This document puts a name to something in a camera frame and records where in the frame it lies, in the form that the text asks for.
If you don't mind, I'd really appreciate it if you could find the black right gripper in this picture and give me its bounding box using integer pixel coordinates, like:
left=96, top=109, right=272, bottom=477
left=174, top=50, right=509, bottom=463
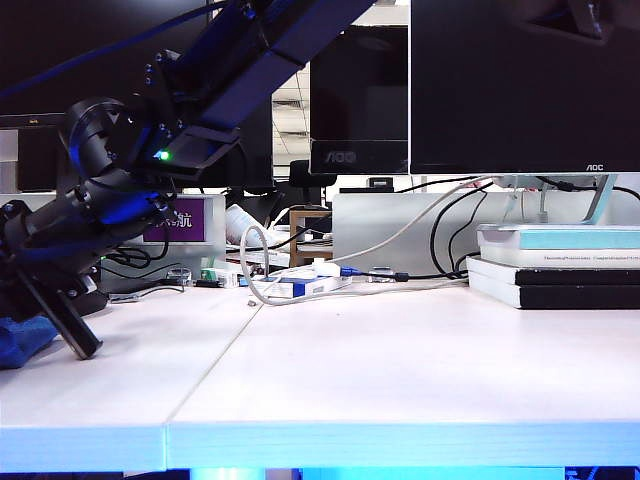
left=0, top=172, right=175, bottom=361

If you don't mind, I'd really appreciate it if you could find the blue microfibre rag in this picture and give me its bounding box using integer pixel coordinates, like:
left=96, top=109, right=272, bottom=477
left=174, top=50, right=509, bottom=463
left=0, top=314, right=57, bottom=370

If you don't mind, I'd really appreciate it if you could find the grey desk partition panel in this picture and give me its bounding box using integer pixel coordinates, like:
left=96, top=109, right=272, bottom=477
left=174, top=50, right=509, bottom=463
left=332, top=192, right=640, bottom=279
left=0, top=192, right=227, bottom=294

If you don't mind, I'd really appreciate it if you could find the small green white box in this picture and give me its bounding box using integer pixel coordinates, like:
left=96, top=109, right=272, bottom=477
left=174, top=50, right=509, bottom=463
left=200, top=268, right=241, bottom=289

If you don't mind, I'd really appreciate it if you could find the purple name card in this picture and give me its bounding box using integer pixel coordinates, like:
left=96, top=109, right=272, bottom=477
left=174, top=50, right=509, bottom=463
left=143, top=197, right=206, bottom=243

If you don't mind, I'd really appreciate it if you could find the purple name plate sign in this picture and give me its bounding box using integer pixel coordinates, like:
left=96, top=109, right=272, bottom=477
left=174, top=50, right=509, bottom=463
left=119, top=193, right=227, bottom=247

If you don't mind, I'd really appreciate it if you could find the white plastic bottle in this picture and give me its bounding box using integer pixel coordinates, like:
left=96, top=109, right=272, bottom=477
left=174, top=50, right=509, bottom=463
left=225, top=204, right=274, bottom=246

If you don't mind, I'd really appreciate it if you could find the stack of magazines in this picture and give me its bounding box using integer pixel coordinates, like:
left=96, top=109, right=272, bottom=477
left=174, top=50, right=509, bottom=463
left=224, top=244, right=291, bottom=267

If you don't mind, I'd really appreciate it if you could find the blue and white box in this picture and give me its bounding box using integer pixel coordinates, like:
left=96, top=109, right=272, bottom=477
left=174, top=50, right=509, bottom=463
left=249, top=277, right=354, bottom=300

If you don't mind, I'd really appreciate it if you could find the small wooden shelf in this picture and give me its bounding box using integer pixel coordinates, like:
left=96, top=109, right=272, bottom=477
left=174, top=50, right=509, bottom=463
left=288, top=209, right=334, bottom=269

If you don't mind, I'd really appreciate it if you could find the white adapter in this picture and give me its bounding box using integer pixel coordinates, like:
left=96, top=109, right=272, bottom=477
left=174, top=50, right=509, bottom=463
left=312, top=257, right=346, bottom=277

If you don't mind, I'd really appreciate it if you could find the black office chair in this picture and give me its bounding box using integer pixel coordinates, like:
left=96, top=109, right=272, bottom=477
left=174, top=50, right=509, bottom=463
left=288, top=159, right=337, bottom=209

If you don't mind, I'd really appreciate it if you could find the black monitor with orange logo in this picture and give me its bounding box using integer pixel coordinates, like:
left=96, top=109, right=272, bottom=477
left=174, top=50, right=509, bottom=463
left=0, top=0, right=211, bottom=130

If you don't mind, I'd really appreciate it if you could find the black AOC monitor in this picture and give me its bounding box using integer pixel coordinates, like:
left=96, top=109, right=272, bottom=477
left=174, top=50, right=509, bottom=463
left=308, top=23, right=410, bottom=176

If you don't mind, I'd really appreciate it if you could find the white book printed spine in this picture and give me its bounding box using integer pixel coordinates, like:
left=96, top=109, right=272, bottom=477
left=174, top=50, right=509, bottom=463
left=478, top=247, right=640, bottom=270

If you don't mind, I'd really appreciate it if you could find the silver-framed AOC monitor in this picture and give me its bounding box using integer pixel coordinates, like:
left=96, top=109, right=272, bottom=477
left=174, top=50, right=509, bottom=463
left=409, top=0, right=640, bottom=176

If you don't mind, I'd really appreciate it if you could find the black spine book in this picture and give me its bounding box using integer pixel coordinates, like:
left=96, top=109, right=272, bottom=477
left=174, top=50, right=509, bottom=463
left=465, top=255, right=640, bottom=289
left=468, top=284, right=640, bottom=310

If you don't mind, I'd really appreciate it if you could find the teal cover book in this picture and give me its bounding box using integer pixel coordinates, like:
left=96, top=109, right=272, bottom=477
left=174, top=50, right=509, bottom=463
left=475, top=223, right=640, bottom=251

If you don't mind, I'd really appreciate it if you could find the silver monitor stand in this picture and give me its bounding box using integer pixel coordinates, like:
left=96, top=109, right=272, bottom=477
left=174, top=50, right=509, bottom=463
left=492, top=173, right=626, bottom=226

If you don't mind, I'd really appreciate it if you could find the thin white cable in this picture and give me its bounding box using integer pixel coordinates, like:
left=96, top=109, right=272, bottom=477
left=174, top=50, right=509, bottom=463
left=238, top=224, right=471, bottom=307

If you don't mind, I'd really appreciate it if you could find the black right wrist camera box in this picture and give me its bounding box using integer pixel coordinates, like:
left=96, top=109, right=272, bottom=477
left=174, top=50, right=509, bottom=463
left=134, top=124, right=242, bottom=182

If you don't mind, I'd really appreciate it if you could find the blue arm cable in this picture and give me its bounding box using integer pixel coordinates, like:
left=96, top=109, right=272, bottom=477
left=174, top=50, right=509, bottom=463
left=0, top=0, right=236, bottom=101

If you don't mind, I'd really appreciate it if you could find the black cable with blue plug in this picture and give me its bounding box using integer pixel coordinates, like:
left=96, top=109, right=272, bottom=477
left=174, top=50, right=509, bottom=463
left=341, top=266, right=471, bottom=282

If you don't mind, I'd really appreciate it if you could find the thick white cable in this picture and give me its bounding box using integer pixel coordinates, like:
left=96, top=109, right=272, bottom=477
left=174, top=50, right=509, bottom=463
left=329, top=174, right=496, bottom=266

